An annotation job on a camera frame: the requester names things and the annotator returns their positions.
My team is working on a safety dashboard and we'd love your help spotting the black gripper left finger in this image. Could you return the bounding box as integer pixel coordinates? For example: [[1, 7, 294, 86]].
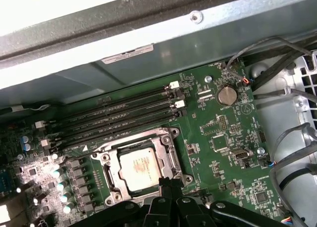
[[70, 177, 172, 227]]

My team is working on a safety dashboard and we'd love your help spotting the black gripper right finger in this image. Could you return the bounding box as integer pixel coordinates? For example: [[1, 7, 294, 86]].
[[171, 178, 284, 227]]

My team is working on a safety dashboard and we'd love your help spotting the silver green CPU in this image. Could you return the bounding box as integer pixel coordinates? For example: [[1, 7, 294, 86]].
[[116, 146, 165, 193]]

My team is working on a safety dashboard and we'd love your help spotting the metal socket cover frame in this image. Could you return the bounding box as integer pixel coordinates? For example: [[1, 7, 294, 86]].
[[104, 135, 185, 198]]

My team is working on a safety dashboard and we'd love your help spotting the RAM slot black clip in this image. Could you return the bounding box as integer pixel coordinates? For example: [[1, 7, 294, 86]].
[[48, 90, 183, 138], [49, 108, 188, 156]]

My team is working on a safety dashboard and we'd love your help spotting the RAM slot white clip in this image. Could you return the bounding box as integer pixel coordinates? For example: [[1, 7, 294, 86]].
[[39, 99, 186, 148], [34, 80, 180, 130]]

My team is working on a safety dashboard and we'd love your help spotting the green motherboard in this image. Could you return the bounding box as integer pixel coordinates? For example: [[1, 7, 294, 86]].
[[0, 60, 298, 227]]

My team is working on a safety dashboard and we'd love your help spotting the silver internal USB port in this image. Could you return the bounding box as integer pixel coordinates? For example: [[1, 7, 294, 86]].
[[230, 149, 253, 161]]

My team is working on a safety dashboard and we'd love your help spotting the round coin battery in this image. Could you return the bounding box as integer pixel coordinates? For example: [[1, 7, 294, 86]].
[[216, 85, 238, 106]]

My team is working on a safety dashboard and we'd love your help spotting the black open PC case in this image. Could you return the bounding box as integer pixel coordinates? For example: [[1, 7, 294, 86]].
[[0, 0, 317, 227]]

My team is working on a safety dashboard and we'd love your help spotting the white case sticker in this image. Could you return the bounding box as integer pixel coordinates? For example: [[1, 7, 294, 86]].
[[101, 43, 155, 65]]

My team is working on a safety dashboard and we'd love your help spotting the blue rear port connector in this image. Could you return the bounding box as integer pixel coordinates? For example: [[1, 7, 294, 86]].
[[0, 169, 13, 195]]

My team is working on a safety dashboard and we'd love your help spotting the thick black cable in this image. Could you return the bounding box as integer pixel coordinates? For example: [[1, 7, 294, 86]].
[[269, 122, 317, 213]]

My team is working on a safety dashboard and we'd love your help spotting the black cable with tie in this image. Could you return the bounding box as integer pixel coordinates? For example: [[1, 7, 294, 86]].
[[254, 87, 317, 101]]

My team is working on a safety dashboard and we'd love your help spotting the black sleeved cable pair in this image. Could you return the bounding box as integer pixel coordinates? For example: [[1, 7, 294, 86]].
[[251, 47, 317, 89]]

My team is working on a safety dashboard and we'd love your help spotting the black cable white tie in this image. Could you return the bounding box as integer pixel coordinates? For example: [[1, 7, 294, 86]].
[[0, 103, 52, 114]]

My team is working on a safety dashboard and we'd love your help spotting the thin black looped wire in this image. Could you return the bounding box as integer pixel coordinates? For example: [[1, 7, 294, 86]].
[[226, 37, 313, 85]]

